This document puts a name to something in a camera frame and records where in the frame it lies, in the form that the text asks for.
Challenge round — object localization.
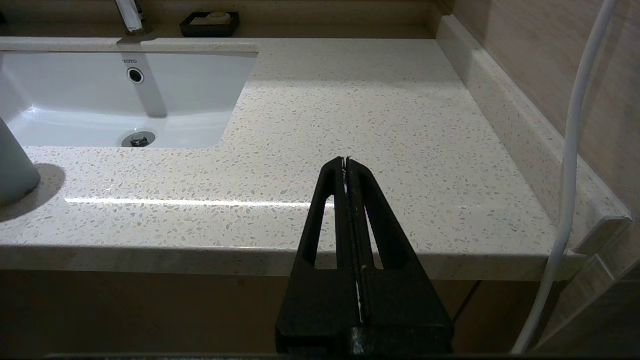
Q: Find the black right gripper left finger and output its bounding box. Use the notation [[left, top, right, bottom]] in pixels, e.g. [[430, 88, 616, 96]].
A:
[[276, 158, 362, 356]]

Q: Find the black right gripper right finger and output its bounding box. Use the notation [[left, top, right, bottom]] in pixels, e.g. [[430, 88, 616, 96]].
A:
[[347, 157, 455, 356]]

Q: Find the grey cup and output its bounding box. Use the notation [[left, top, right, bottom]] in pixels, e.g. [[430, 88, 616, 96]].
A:
[[0, 118, 41, 207]]

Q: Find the wooden vanity cabinet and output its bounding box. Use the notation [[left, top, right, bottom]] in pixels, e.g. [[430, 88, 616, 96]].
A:
[[0, 270, 566, 356]]

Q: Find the chrome sink drain stopper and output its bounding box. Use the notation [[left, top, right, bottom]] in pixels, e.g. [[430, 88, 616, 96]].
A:
[[121, 131, 156, 148]]

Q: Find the black soap dish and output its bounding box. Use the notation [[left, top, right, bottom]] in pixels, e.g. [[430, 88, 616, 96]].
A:
[[180, 12, 240, 38]]

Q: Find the round beige soap bar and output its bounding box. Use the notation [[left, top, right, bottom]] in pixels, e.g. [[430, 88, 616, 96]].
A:
[[191, 13, 233, 26]]

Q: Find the white ceramic sink basin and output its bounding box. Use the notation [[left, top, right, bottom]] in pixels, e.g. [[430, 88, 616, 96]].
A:
[[0, 51, 260, 149]]

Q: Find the chrome faucet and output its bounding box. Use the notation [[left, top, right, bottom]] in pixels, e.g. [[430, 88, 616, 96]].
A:
[[114, 0, 152, 37]]

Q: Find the white cable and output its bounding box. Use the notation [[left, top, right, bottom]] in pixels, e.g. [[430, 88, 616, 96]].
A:
[[511, 0, 620, 355]]

